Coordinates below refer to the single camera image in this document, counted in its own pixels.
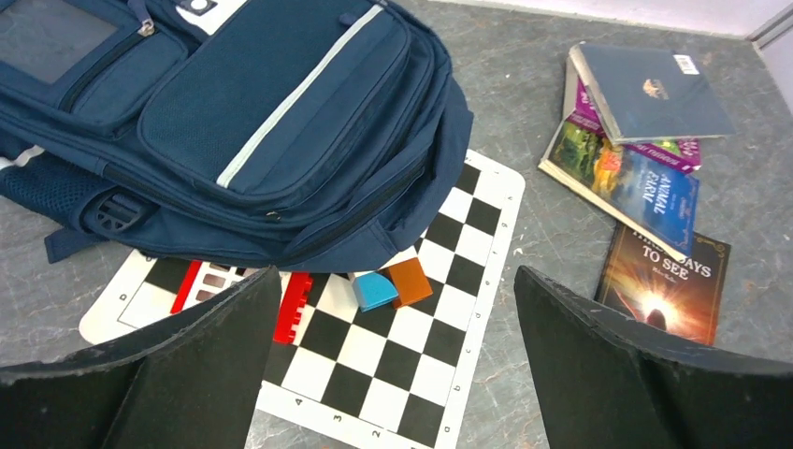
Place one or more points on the black white chessboard mat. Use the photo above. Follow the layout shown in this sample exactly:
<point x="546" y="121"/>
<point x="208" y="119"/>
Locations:
<point x="400" y="377"/>

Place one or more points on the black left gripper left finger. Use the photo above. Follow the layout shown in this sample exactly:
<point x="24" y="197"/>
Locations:
<point x="190" y="380"/>

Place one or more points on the navy blue student backpack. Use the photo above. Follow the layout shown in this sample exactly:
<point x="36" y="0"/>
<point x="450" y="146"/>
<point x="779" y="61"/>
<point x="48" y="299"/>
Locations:
<point x="318" y="136"/>

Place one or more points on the sunset cover paperback book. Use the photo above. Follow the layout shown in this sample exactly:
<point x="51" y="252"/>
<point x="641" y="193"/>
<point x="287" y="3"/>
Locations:
<point x="682" y="298"/>

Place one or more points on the purple green paperback book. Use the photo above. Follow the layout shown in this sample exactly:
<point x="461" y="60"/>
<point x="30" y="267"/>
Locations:
<point x="682" y="155"/>

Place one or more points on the light blue curved block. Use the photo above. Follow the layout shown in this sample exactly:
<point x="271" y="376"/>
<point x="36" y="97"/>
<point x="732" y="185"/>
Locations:
<point x="372" y="289"/>

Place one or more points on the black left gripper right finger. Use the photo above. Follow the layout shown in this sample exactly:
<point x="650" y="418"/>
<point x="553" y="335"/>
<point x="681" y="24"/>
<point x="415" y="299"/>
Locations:
<point x="605" y="380"/>

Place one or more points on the orange brown toy block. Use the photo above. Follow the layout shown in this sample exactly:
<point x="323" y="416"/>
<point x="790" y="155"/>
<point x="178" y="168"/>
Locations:
<point x="410" y="281"/>

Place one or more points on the blue Animal Farm book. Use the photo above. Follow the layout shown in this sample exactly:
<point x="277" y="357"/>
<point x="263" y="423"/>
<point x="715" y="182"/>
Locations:
<point x="657" y="201"/>

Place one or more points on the dark blue hardcover book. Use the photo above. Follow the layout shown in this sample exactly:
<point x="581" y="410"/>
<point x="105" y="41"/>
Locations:
<point x="644" y="95"/>

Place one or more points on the red window toy block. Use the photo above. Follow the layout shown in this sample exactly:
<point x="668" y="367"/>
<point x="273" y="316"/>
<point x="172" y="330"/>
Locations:
<point x="203" y="280"/>

